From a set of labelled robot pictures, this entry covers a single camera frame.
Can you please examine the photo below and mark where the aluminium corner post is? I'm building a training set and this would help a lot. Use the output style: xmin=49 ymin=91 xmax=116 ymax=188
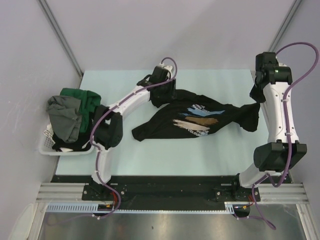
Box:
xmin=37 ymin=0 xmax=84 ymax=79
xmin=265 ymin=0 xmax=304 ymax=52

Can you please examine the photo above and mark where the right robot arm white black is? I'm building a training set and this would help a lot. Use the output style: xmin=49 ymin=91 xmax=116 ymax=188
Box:
xmin=230 ymin=52 xmax=307 ymax=201

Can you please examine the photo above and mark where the grey t shirt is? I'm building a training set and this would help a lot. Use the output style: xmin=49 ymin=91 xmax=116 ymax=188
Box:
xmin=46 ymin=95 xmax=82 ymax=144

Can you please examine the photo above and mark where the black printed t shirt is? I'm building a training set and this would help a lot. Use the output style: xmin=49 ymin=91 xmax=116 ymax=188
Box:
xmin=131 ymin=89 xmax=260 ymax=142

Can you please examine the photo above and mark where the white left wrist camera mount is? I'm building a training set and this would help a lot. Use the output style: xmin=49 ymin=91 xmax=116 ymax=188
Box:
xmin=158 ymin=64 xmax=174 ymax=75

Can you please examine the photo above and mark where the green t shirt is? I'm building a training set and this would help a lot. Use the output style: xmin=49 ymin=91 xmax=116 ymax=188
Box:
xmin=60 ymin=88 xmax=102 ymax=134

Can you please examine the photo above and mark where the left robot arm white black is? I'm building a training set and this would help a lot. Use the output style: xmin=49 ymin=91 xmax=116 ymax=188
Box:
xmin=89 ymin=63 xmax=178 ymax=200

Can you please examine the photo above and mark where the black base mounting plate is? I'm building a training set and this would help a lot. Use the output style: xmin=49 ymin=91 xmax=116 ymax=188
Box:
xmin=49 ymin=175 xmax=293 ymax=217

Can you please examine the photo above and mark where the grey cable duct strip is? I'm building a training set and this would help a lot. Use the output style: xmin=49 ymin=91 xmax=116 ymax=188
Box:
xmin=46 ymin=202 xmax=235 ymax=215

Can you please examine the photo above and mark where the right aluminium corner post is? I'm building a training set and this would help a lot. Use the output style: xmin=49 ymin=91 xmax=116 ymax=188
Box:
xmin=265 ymin=0 xmax=304 ymax=52

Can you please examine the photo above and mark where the white plastic laundry basket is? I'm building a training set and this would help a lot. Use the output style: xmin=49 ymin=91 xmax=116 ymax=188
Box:
xmin=38 ymin=123 xmax=94 ymax=156

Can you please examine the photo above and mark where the left aluminium corner post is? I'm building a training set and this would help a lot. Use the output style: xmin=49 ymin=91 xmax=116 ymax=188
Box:
xmin=37 ymin=0 xmax=84 ymax=79

